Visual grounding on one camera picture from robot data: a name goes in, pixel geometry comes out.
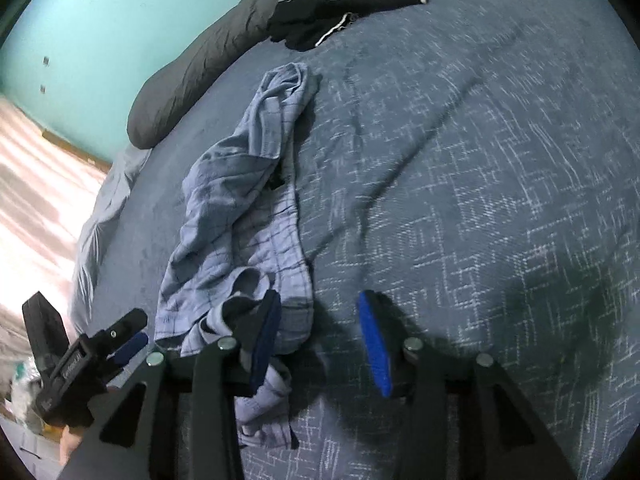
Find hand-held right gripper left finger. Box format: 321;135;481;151
65;289;283;480

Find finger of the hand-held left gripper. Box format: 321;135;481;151
107;335;149;368
102;309;148;348

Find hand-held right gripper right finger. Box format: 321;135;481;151
356;289;571;480

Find light blue checked shorts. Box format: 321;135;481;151
154;62;321;451

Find light grey bed sheet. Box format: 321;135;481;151
71;147;153;323

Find dark blue patterned blanket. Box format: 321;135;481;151
70;0;640;480

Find dark grey bolster pillow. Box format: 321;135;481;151
127;0;311;150

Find black garment with white trim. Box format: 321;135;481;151
267;0;431;52

